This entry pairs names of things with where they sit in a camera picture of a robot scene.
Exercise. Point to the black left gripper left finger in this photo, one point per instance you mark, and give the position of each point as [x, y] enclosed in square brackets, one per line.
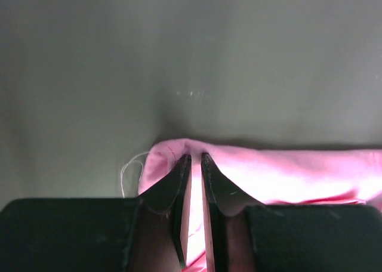
[145, 233]

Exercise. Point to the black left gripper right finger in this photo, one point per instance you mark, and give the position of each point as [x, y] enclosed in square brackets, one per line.
[244, 234]

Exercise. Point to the pink t shirt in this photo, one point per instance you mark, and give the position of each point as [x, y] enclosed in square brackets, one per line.
[270, 176]

